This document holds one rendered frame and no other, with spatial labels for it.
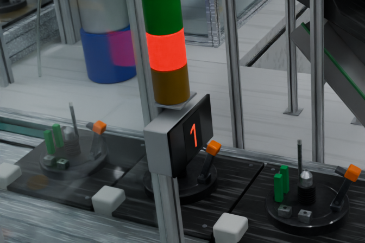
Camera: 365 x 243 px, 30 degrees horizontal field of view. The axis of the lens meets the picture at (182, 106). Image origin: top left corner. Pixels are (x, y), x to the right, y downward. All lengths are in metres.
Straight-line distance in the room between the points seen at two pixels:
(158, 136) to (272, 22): 1.45
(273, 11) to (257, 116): 0.77
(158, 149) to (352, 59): 0.59
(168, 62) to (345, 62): 0.56
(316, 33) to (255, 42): 0.93
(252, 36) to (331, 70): 0.94
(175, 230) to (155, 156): 0.18
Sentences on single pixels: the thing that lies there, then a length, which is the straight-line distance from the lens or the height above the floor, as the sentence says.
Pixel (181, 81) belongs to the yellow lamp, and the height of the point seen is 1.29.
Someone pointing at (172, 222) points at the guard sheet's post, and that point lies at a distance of 1.04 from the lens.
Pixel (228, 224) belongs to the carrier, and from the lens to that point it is 1.13.
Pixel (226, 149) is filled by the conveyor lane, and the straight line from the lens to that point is 1.39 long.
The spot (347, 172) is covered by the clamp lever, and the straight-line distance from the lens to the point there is 1.11.
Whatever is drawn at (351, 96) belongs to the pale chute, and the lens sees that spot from 1.30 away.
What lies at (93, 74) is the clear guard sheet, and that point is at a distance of 0.82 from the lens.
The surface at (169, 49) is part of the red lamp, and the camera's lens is 0.88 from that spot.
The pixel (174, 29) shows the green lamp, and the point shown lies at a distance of 0.87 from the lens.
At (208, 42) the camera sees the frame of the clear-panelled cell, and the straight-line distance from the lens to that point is 2.15.
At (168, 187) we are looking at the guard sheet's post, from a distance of 1.01.
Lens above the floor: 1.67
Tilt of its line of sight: 27 degrees down
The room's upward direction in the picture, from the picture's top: 6 degrees counter-clockwise
